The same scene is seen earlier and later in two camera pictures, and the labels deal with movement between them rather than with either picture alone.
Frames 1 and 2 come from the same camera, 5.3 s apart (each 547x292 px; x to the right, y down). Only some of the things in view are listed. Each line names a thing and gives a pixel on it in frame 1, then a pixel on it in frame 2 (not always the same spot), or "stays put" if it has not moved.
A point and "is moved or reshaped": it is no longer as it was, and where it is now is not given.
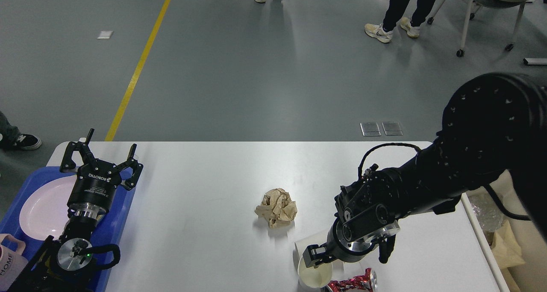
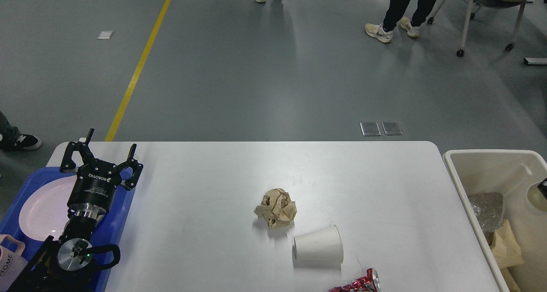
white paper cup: (315, 278) is moved or reshaped
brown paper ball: (277, 207) stays put
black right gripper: (351, 240) -> (542, 187)
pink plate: (45, 213) stays put
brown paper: (507, 249) stays put
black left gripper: (96, 183) stays put
